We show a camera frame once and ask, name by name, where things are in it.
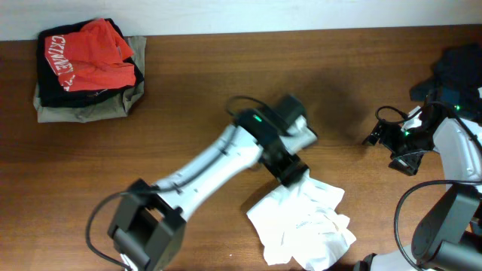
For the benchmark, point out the red folded shirt white lettering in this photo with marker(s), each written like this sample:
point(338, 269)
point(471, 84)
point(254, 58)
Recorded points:
point(93, 58)

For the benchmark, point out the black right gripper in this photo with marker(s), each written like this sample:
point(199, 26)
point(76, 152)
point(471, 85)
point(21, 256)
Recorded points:
point(394, 149)

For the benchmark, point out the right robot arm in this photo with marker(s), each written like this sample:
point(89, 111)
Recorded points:
point(449, 235)

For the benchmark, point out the black garment at right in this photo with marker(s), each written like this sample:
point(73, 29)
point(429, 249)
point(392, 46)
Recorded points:
point(458, 68)

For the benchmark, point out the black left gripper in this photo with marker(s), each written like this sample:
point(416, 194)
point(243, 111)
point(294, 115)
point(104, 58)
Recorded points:
point(292, 172)

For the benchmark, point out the khaki folded garment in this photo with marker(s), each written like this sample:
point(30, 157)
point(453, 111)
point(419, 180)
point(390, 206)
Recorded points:
point(116, 107)

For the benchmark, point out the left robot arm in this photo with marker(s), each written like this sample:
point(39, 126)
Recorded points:
point(149, 224)

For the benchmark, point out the white t-shirt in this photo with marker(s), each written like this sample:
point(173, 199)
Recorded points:
point(300, 223)

